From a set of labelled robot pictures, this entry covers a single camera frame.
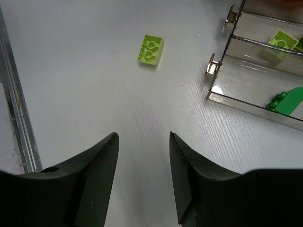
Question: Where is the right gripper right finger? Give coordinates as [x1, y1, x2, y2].
[169, 133, 303, 227]

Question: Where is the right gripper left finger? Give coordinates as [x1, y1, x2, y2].
[0, 132, 119, 227]

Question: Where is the green sloped lego brick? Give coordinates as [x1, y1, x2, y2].
[266, 87, 303, 116]

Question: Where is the small lime lego brick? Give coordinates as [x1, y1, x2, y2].
[260, 30, 299, 65]

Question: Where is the lime curved lego brick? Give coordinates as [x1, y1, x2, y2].
[295, 35, 303, 52]

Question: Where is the near clear plastic bin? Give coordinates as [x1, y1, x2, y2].
[205, 35, 303, 131]

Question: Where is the clear plastic bin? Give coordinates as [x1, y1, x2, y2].
[222, 0, 303, 57]
[205, 35, 303, 131]

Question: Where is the middle clear plastic bin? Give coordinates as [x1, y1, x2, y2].
[222, 0, 303, 57]

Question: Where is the lime lego brick centre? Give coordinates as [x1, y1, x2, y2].
[137, 35, 164, 66]

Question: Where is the aluminium front rail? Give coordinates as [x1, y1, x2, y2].
[0, 12, 43, 173]

